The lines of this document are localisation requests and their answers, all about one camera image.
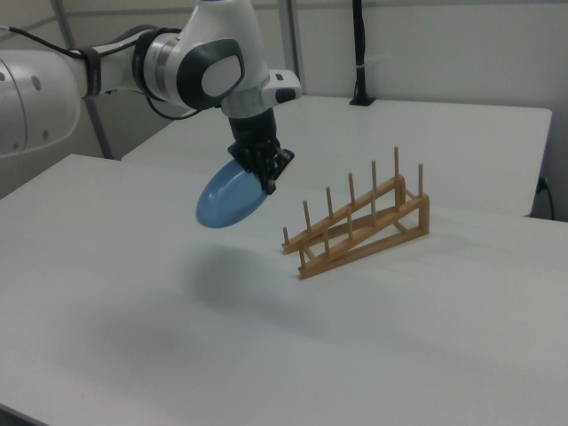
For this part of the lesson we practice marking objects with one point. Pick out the blue round plate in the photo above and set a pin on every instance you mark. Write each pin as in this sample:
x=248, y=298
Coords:
x=226, y=199

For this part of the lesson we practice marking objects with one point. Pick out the black camera stand pole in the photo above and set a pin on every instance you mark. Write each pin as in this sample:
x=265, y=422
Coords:
x=359, y=53

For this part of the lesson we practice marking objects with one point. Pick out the wooden plate rack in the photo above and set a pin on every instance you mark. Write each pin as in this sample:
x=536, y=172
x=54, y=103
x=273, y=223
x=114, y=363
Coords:
x=319, y=266

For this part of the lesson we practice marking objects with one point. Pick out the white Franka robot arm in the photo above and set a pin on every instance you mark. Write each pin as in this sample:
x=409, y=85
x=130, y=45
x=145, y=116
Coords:
x=213, y=26

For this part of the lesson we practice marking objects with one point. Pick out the grey partition post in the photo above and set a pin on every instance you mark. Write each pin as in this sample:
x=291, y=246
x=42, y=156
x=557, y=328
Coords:
x=296, y=44
x=89, y=120

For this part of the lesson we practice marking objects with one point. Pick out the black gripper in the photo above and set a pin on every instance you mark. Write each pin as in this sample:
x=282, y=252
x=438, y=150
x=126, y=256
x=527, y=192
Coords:
x=254, y=133

